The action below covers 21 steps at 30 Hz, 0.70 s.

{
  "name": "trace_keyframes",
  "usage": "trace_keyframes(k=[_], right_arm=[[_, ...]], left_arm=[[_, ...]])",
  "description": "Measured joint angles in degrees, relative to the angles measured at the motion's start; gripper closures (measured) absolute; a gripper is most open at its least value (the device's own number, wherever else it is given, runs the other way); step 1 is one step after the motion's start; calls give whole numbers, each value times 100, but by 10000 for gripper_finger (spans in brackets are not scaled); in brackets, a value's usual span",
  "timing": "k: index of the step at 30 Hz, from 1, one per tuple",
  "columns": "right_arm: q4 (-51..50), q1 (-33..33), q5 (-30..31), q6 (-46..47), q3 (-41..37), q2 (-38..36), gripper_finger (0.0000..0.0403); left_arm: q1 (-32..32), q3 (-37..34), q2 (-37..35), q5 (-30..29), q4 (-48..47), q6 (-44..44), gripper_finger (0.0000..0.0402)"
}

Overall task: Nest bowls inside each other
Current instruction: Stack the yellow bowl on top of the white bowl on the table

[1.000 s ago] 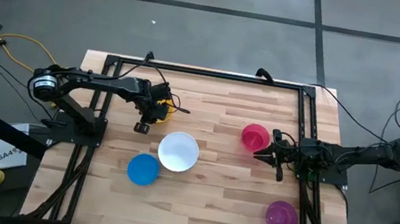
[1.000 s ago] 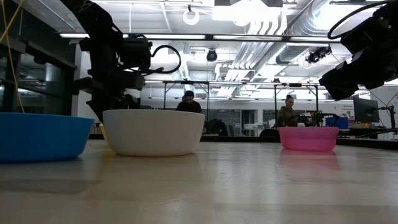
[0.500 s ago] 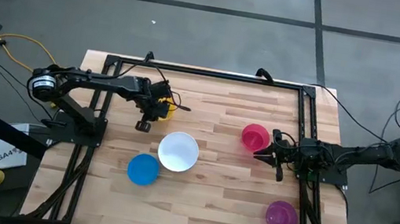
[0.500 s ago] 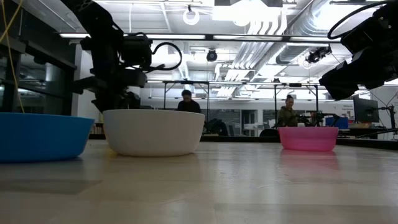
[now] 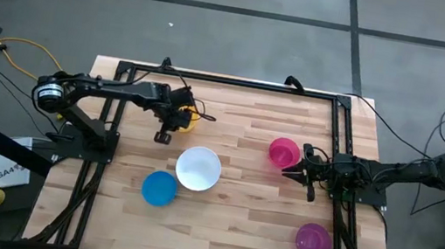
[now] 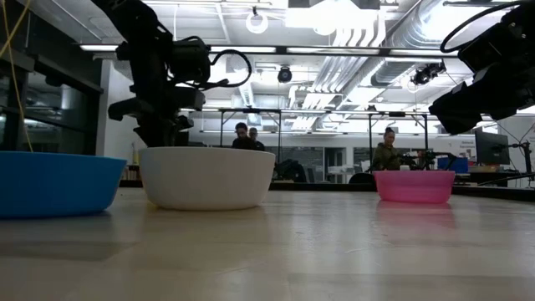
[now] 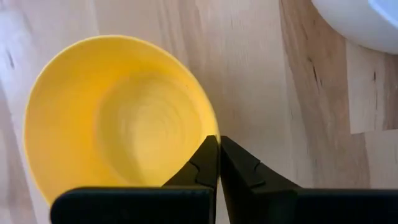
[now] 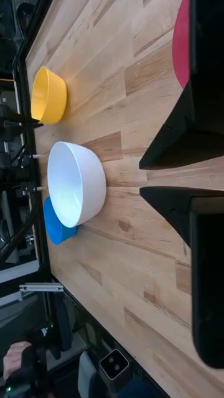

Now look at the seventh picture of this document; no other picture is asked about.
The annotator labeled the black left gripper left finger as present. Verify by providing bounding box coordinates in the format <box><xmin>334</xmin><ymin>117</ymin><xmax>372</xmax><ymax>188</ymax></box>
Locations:
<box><xmin>50</xmin><ymin>134</ymin><xmax>221</xmax><ymax>224</ymax></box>

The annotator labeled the white plastic bowl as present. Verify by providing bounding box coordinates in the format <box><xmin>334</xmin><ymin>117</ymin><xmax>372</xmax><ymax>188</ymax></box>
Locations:
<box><xmin>310</xmin><ymin>0</ymin><xmax>398</xmax><ymax>55</ymax></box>

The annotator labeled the yellow plastic bowl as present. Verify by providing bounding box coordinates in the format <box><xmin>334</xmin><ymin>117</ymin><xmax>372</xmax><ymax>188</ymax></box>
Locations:
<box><xmin>23</xmin><ymin>34</ymin><xmax>221</xmax><ymax>206</ymax></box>

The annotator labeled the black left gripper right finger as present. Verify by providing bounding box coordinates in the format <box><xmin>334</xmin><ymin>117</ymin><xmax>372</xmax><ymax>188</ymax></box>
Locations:
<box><xmin>220</xmin><ymin>135</ymin><xmax>398</xmax><ymax>224</ymax></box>

